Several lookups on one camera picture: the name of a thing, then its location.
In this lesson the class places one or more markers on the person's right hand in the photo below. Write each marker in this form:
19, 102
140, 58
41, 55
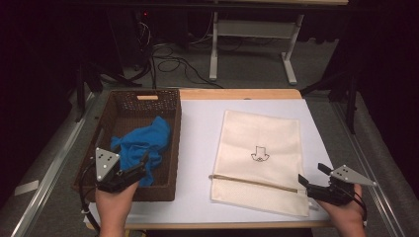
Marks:
349, 215

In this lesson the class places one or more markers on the white floor tape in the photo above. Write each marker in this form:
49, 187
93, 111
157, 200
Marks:
26, 188

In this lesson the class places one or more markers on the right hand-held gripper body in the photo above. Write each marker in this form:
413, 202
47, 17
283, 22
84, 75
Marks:
332, 194

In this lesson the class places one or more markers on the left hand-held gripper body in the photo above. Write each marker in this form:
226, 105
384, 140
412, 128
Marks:
105, 164

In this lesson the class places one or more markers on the cream mesh laundry bag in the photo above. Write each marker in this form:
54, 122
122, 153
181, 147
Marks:
257, 131

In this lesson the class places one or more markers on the aluminium floor rail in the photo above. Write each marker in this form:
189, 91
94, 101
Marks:
52, 174
365, 154

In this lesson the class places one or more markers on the dark computer tower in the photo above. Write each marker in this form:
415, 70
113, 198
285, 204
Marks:
131, 36

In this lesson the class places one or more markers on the person's left hand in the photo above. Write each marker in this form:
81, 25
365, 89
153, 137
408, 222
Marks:
113, 207

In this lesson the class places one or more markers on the black stand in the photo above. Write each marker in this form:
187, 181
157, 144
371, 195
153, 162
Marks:
80, 89
351, 98

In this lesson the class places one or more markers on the white table mat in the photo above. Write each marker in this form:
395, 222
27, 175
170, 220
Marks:
197, 131

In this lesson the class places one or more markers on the white-legged desk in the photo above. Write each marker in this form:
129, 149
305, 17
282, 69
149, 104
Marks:
253, 29

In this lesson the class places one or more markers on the blue cloth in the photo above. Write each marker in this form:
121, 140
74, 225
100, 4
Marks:
145, 138

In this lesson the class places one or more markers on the brown woven basket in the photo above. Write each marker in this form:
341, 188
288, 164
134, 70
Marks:
131, 105

